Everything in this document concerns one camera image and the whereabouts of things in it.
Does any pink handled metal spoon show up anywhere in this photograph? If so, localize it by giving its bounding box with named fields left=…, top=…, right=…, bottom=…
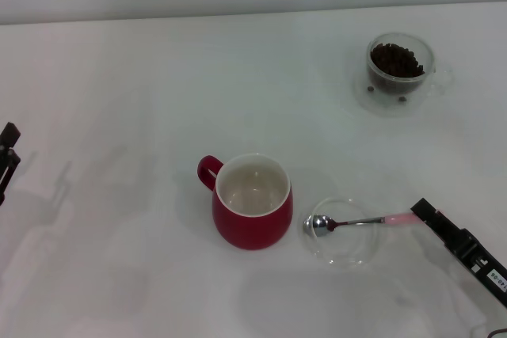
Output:
left=303, top=212, right=421, bottom=238

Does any coffee beans heap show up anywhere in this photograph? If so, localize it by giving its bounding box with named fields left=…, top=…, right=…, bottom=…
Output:
left=370, top=42, right=425, bottom=89

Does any small clear glass dish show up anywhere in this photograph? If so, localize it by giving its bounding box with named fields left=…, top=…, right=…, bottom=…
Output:
left=303, top=196, right=377, bottom=268

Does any clear glass cup with handle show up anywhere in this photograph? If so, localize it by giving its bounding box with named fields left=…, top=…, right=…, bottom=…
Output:
left=364, top=32, right=455, bottom=96

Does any red ceramic mug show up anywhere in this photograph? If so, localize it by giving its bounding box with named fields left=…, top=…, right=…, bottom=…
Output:
left=196, top=152, right=295, bottom=251

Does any clear glass saucer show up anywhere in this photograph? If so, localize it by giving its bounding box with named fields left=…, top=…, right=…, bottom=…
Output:
left=353, top=70, right=429, bottom=117

